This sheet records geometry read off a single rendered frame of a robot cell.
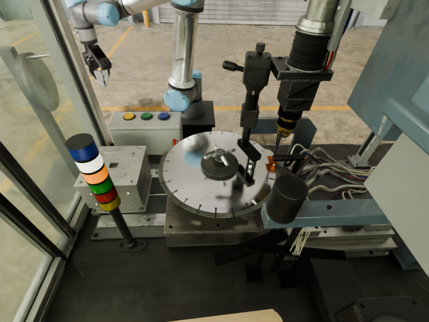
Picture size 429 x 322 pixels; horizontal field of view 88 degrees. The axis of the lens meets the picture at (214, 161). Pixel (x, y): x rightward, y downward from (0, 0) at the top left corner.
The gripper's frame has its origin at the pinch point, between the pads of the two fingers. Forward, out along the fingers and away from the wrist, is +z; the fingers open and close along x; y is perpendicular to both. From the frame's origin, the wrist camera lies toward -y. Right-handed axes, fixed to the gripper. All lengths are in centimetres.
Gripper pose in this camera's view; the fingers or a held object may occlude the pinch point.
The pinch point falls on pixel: (105, 85)
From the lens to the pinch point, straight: 126.5
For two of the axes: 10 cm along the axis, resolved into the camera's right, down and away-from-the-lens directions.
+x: -7.4, 4.6, -5.0
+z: -0.3, 7.2, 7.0
